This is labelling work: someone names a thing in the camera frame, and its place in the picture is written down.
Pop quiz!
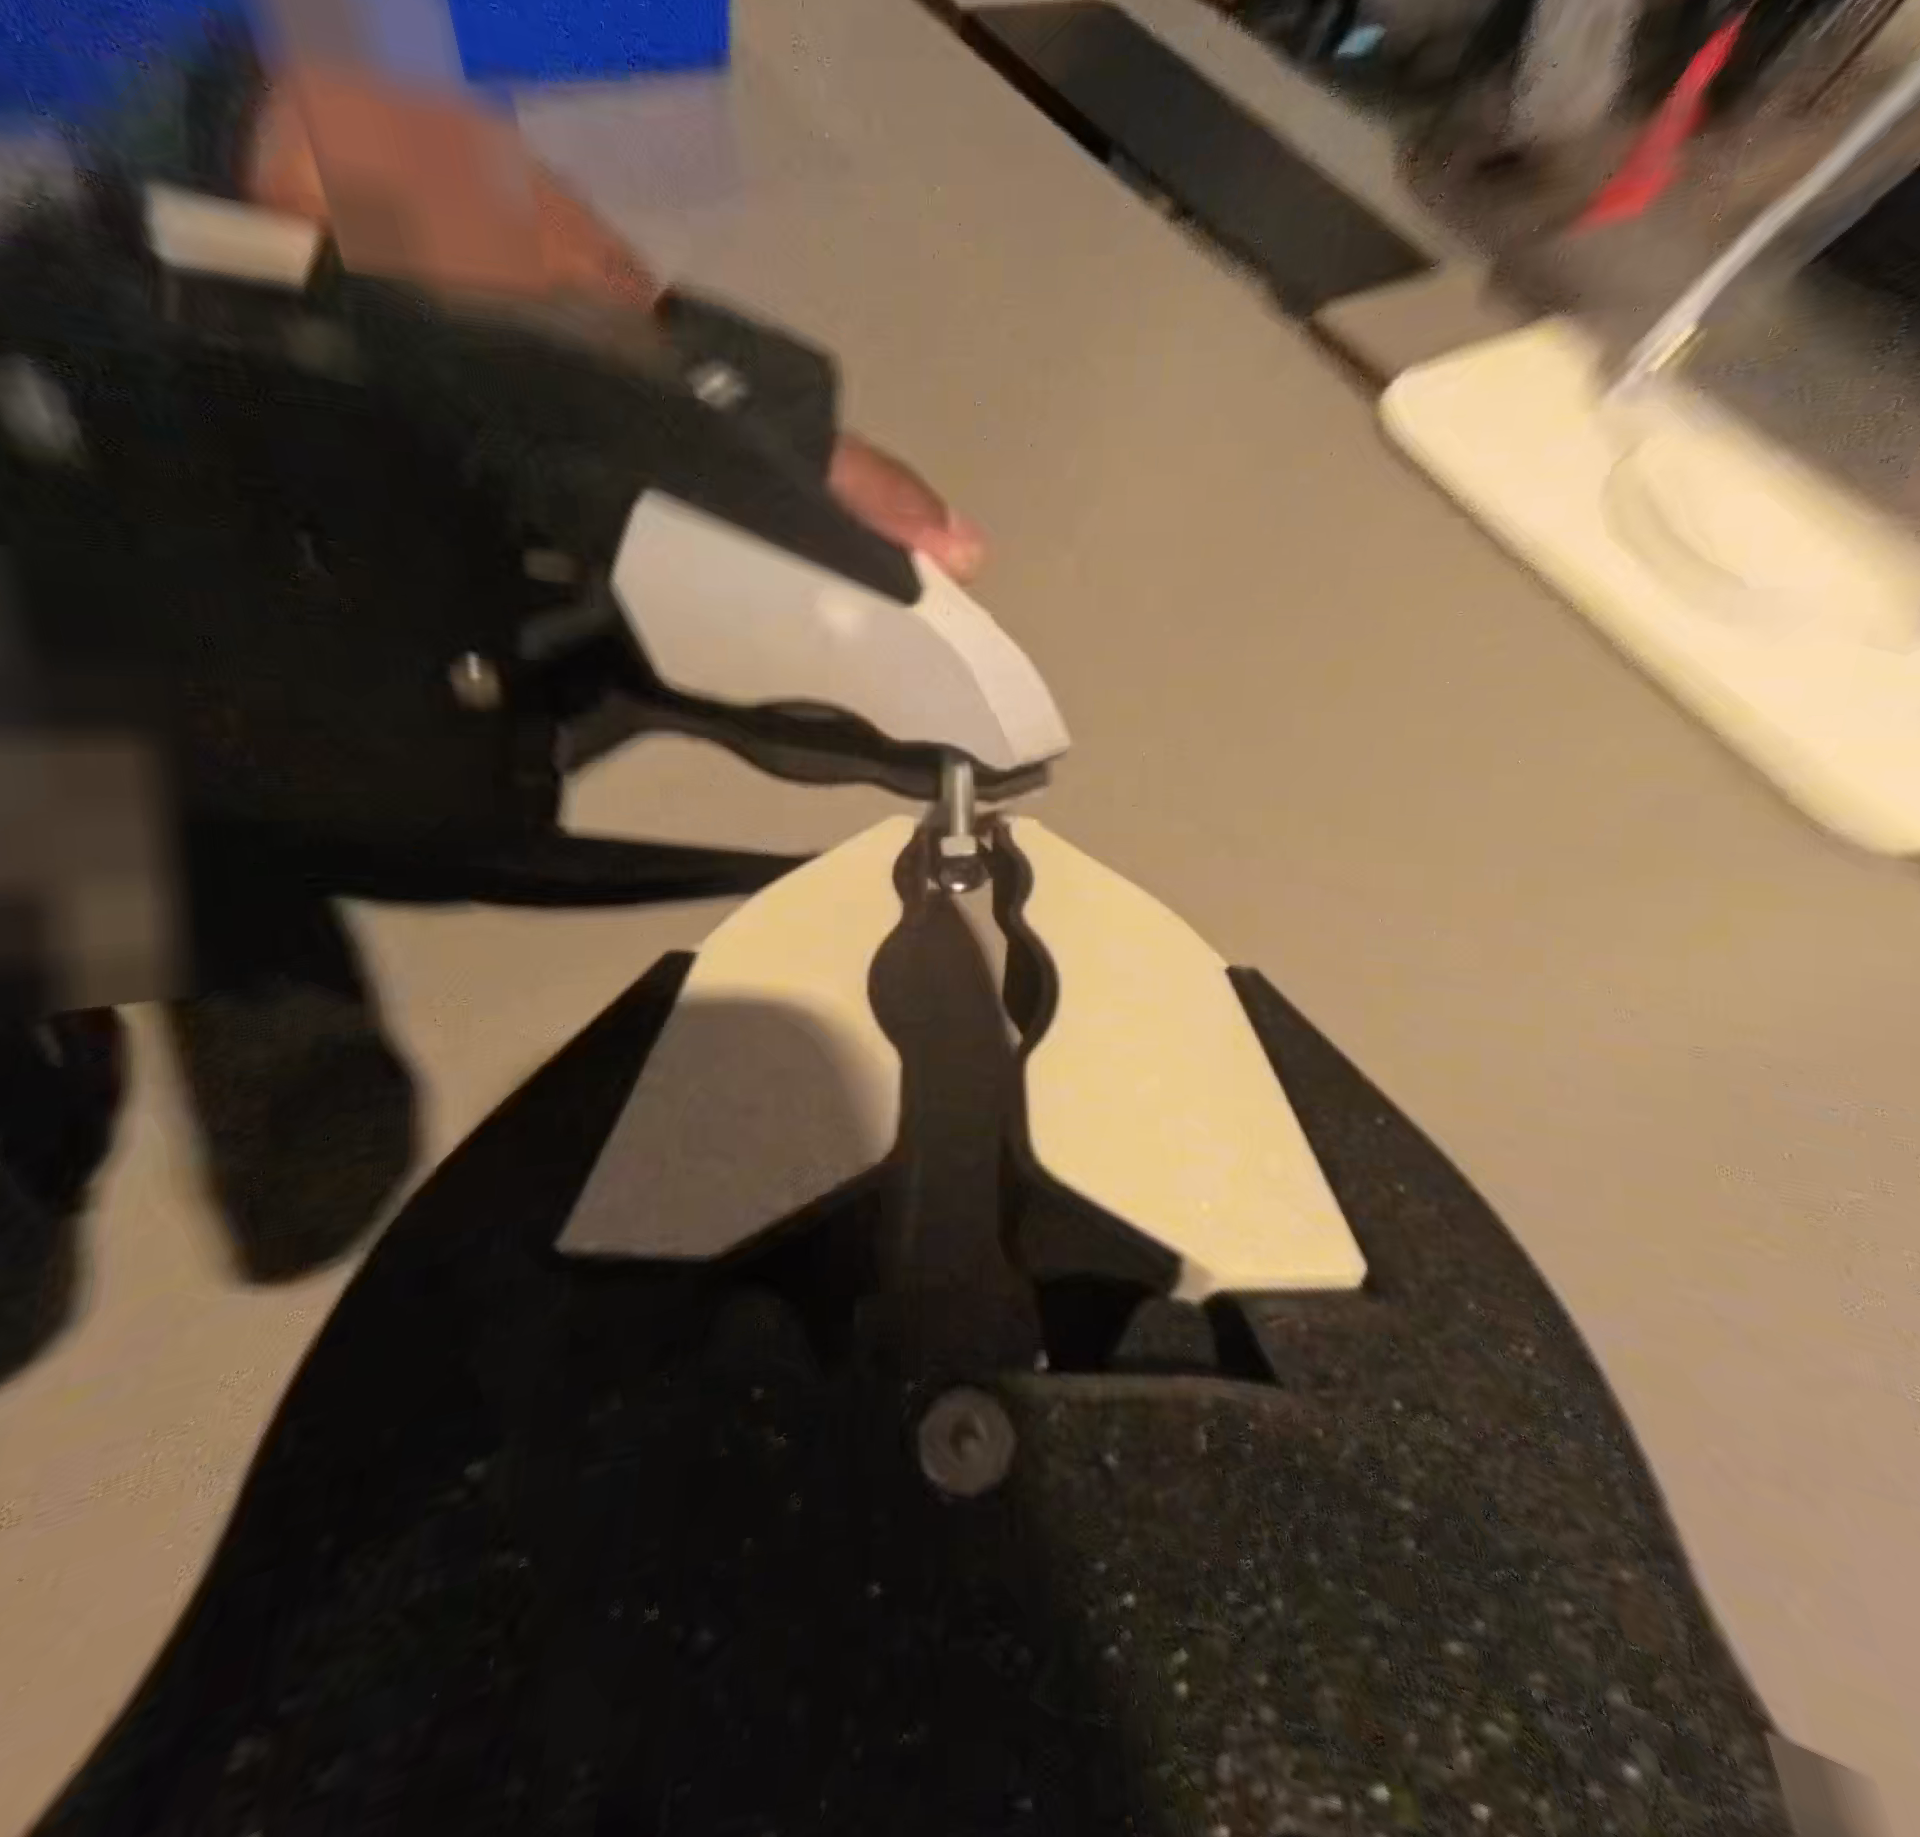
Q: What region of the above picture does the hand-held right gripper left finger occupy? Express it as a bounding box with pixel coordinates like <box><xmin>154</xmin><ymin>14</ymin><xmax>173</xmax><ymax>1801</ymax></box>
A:
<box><xmin>555</xmin><ymin>816</ymin><xmax>963</xmax><ymax>1351</ymax></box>

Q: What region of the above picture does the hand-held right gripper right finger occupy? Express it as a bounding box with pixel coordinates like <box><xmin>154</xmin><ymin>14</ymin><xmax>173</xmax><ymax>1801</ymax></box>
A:
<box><xmin>981</xmin><ymin>816</ymin><xmax>1370</xmax><ymax>1365</ymax></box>

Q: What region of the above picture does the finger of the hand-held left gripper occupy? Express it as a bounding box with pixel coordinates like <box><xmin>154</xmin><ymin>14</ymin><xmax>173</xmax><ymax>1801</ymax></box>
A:
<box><xmin>607</xmin><ymin>491</ymin><xmax>1074</xmax><ymax>769</ymax></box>
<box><xmin>660</xmin><ymin>707</ymin><xmax>1054</xmax><ymax>803</ymax></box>

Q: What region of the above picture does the silver bolt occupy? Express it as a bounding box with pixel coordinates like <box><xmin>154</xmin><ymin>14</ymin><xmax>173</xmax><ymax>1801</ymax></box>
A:
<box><xmin>918</xmin><ymin>756</ymin><xmax>994</xmax><ymax>901</ymax></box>

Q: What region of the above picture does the person's left hand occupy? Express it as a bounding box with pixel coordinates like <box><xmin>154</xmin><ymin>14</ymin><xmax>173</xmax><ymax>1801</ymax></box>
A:
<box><xmin>246</xmin><ymin>60</ymin><xmax>987</xmax><ymax>584</ymax></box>

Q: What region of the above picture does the dark table panel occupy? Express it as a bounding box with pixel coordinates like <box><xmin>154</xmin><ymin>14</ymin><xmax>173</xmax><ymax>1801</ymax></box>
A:
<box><xmin>967</xmin><ymin>0</ymin><xmax>1434</xmax><ymax>323</ymax></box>

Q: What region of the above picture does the white stand base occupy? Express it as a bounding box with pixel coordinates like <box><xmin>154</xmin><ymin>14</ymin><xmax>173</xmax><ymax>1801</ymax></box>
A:
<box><xmin>1377</xmin><ymin>320</ymin><xmax>1920</xmax><ymax>862</ymax></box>

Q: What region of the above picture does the clear acrylic stand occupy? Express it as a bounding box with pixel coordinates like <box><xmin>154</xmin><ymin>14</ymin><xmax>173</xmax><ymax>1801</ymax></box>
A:
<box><xmin>1596</xmin><ymin>82</ymin><xmax>1920</xmax><ymax>624</ymax></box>

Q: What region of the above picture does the red plastic object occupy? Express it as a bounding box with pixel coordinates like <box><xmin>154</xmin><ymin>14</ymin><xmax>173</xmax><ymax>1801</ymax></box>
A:
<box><xmin>1566</xmin><ymin>15</ymin><xmax>1757</xmax><ymax>238</ymax></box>

